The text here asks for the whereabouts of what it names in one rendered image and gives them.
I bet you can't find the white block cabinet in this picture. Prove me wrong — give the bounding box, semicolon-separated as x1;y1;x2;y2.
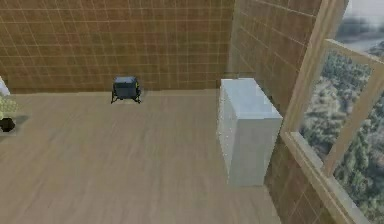
217;77;284;187

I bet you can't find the dark grey box on legs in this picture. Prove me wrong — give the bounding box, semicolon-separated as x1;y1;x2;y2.
110;76;142;105

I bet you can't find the wooden framed window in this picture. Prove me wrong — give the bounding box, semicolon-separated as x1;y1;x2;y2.
279;0;384;224

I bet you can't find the yellow-green house plant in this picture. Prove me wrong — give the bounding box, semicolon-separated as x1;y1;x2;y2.
0;94;18;120

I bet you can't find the black plant pot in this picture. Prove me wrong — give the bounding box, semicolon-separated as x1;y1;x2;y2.
0;117;16;133

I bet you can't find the white furniture corner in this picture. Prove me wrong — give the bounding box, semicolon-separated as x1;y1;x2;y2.
0;76;11;97

